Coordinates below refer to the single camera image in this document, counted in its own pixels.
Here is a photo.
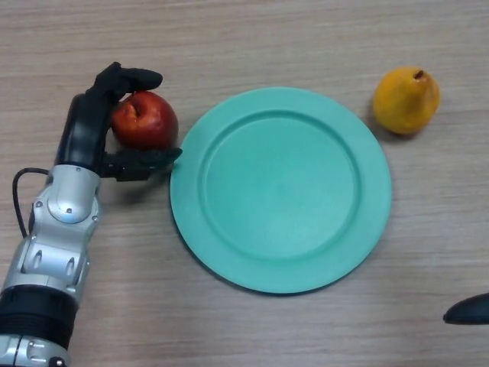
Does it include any yellow orange pear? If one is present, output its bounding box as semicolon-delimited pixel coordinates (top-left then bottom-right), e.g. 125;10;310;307
373;67;442;135

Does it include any red apple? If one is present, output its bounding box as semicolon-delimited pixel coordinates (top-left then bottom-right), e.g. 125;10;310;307
110;90;180;151

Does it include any green round plate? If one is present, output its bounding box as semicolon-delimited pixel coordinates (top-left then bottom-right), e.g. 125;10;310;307
170;87;393;295

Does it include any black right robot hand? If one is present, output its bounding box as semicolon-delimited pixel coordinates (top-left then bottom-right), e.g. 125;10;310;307
442;293;489;326

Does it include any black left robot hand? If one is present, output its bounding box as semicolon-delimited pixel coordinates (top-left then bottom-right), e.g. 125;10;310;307
55;61;183;183

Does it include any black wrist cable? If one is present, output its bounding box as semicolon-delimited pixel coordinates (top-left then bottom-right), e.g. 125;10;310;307
12;167;53;238

